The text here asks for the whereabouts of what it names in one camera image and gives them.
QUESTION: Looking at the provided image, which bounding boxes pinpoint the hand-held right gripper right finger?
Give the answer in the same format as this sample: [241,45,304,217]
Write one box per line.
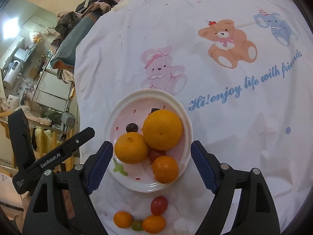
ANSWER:
[190,140,282,235]

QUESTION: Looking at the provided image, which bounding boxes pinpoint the pile of clothes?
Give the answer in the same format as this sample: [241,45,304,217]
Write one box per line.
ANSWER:
[50,0,123,44]

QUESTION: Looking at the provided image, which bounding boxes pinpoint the white cartoon-print bedsheet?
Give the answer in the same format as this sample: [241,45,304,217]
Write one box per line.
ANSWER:
[73,0,313,235]

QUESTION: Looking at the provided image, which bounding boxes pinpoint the pink strawberry-print plate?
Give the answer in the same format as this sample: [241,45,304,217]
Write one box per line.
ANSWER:
[105,89,192,193]

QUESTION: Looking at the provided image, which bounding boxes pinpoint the cream hanging garment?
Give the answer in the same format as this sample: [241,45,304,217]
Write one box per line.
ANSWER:
[15,105,52,125]

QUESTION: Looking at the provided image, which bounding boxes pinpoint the green cherry tomato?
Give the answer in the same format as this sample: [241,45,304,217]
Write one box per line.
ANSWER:
[131,220,144,232]

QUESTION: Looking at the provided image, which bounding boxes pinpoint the grey range hood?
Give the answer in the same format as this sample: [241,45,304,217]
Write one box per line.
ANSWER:
[12,48,31,63]

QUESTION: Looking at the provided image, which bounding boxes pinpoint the white water heater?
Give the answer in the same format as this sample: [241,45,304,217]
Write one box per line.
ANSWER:
[2,60,22,89]

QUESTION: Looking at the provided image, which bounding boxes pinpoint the hanging plastic bag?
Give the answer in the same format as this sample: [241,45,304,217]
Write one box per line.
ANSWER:
[29,31,44,43]

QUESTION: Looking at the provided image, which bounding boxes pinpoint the small tangerine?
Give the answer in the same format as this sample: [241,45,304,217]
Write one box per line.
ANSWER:
[113,211,134,229]
[153,155,179,184]
[142,215,166,234]

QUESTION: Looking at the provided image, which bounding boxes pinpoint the floral cloth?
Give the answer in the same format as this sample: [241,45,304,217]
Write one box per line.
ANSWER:
[57,67,75,85]

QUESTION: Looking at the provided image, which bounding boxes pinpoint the large orange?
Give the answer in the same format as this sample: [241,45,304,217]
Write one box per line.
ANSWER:
[114,132,150,164]
[142,109,183,151]

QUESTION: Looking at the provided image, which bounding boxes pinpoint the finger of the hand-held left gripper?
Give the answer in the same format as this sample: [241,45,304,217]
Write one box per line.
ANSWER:
[62,127,95,157]

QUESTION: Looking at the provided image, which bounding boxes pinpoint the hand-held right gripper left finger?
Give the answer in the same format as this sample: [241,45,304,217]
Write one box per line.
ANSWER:
[23,141,114,235]

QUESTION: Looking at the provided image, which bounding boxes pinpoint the yellow wooden rack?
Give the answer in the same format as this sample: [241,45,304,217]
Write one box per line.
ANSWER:
[0,113,74,172]

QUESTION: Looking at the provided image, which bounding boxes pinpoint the red cherry tomato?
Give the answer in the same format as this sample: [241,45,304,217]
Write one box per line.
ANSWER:
[150,196,168,215]
[148,149,167,164]

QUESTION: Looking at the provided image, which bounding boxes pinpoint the white base cabinets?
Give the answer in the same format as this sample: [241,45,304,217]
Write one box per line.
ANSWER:
[34,71,74,101]

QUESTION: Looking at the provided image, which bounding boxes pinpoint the teal cushion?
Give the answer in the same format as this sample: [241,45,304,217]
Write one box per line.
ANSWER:
[52,4,103,65]

